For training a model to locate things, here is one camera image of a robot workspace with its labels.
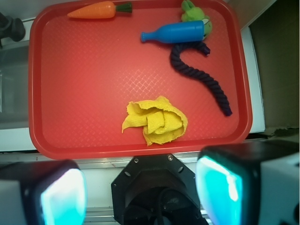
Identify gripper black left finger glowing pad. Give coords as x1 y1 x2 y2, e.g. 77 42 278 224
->
0 160 87 225

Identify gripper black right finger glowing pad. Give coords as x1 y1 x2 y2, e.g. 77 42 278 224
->
195 140 300 225

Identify orange plastic toy carrot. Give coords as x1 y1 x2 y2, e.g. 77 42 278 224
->
67 1 133 19

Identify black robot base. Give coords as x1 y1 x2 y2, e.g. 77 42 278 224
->
111 154 208 225

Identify yellow crumpled cloth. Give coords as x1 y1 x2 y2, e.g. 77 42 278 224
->
122 96 188 146

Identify red plastic tray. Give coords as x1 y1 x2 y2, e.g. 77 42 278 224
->
29 0 252 159

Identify grey toy sink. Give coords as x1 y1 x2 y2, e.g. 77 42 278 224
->
0 45 29 129

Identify blue plastic toy bottle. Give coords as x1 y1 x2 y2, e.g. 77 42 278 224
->
141 20 204 44

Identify grey toy faucet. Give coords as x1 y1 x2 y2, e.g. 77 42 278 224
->
0 13 26 42

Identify green plush toy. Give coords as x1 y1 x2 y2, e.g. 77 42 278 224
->
181 0 212 39

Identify dark blue rope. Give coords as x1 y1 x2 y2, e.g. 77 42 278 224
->
170 41 233 117

